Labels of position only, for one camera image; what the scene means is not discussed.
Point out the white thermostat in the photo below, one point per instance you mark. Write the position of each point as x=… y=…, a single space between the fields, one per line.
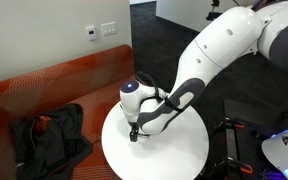
x=91 y=32

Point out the orange-handled clamp near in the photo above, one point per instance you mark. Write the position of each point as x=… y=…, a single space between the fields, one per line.
x=231 y=162

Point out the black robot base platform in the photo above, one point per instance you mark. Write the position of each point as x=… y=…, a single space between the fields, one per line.
x=262 y=142

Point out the orange-handled clamp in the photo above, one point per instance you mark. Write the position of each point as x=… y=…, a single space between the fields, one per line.
x=231 y=162
x=228 y=123

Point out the black and white marker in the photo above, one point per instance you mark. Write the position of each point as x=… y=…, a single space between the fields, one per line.
x=143 y=135

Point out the white light switch plate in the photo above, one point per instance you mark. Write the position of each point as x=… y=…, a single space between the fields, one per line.
x=109 y=28

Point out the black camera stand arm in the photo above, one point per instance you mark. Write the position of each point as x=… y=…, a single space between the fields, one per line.
x=212 y=14

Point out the white round table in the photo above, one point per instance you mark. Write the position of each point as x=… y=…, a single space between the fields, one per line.
x=178 y=153

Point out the orange sofa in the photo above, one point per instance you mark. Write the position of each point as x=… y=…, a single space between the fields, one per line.
x=92 y=81

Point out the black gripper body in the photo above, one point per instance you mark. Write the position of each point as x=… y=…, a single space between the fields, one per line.
x=134 y=132

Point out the black jacket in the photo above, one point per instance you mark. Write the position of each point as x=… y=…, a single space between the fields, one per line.
x=48 y=146

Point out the orange-handled clamp far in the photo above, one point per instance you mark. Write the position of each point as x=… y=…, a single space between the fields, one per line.
x=228 y=123

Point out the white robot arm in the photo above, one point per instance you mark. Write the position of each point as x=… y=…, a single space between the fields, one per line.
x=237 y=32

